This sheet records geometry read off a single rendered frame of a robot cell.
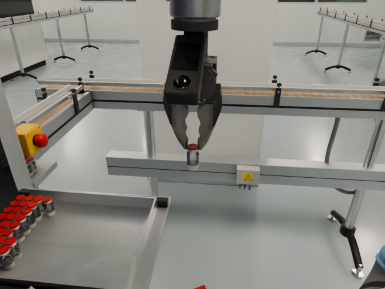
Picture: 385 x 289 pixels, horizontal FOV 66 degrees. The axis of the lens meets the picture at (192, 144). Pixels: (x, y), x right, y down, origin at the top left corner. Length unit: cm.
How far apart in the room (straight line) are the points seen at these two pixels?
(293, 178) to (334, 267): 57
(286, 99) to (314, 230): 99
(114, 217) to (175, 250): 113
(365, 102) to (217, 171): 78
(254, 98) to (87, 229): 97
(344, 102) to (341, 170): 38
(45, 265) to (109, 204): 21
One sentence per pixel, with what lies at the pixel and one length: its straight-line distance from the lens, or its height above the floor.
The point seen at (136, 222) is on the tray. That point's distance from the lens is 75.
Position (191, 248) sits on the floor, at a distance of 189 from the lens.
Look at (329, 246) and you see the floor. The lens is 207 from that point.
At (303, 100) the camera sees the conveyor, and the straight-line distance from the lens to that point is 147.
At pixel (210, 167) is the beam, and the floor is 52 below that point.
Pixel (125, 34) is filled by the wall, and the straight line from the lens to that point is 899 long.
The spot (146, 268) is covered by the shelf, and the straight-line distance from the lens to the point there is 65.
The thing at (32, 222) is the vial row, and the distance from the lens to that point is 80.
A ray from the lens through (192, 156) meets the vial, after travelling 53.
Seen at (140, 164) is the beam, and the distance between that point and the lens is 168.
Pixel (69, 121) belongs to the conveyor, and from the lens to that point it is 136.
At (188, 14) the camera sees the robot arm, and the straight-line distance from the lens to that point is 45.
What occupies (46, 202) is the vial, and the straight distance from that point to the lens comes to 80.
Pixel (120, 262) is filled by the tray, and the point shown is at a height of 88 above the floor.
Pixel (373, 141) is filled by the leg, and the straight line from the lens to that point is 173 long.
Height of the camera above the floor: 138
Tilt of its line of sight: 28 degrees down
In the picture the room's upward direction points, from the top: straight up
